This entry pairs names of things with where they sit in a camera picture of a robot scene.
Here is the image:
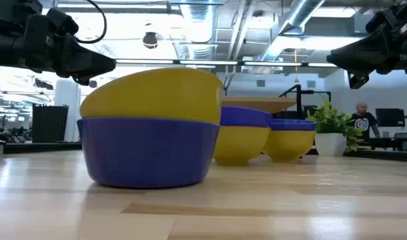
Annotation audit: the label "yellow hanging pendant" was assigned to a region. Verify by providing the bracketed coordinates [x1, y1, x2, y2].
[293, 49, 300, 84]

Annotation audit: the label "silver ventilation duct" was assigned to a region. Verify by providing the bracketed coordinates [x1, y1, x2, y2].
[253, 0, 326, 63]
[178, 0, 220, 61]

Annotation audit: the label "white building column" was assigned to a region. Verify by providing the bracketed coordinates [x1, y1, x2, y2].
[54, 78, 81, 143]

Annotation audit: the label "black cabinet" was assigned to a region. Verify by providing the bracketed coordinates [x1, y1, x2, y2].
[31, 104, 69, 144]

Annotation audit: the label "green plant white pot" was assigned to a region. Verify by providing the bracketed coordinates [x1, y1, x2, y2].
[306, 99, 366, 157]

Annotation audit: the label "person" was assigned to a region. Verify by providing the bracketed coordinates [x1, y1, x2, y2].
[349, 101, 381, 140]

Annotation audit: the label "black office desk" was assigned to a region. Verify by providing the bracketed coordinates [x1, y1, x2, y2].
[363, 132, 407, 151]

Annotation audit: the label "yellow pear print bowl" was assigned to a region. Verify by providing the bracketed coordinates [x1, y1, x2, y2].
[262, 129, 316, 163]
[79, 67, 224, 125]
[212, 125, 272, 167]

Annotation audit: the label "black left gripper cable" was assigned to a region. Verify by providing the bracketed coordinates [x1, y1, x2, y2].
[75, 0, 108, 45]

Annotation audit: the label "wooden shelf black metal legs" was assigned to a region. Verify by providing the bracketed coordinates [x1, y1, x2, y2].
[220, 84, 303, 120]

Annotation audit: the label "black computer monitor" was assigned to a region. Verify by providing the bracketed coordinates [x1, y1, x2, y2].
[375, 107, 406, 128]

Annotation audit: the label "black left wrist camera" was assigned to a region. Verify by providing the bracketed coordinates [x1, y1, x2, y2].
[45, 7, 80, 37]

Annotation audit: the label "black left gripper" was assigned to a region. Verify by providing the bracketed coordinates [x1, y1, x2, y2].
[18, 13, 117, 87]

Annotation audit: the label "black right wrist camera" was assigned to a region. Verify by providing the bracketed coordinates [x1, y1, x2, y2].
[365, 1, 407, 34]

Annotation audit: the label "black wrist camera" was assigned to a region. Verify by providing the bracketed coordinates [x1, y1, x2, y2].
[365, 1, 407, 34]
[45, 7, 80, 37]

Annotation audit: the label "black overhead camera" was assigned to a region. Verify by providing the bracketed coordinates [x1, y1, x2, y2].
[142, 31, 159, 50]

